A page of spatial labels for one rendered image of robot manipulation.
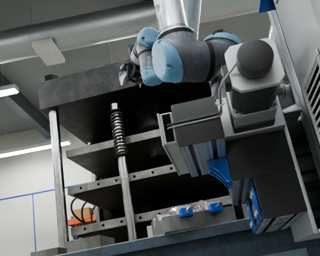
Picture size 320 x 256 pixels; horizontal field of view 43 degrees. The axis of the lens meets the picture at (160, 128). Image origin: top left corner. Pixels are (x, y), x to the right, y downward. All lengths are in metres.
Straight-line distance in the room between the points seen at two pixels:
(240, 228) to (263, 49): 0.90
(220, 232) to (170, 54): 0.68
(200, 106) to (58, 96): 2.00
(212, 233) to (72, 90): 1.56
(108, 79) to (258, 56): 2.04
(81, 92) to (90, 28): 2.62
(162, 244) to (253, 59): 0.97
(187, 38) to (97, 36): 4.16
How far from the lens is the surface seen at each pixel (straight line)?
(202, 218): 1.49
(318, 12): 0.62
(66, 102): 2.70
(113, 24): 5.21
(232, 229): 1.48
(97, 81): 2.68
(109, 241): 1.90
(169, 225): 1.47
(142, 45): 1.45
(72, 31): 5.29
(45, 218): 8.95
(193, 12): 1.43
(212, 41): 1.18
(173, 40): 1.13
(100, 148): 2.65
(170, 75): 1.11
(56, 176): 2.61
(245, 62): 0.67
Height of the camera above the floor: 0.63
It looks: 21 degrees up
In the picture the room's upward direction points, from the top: 10 degrees counter-clockwise
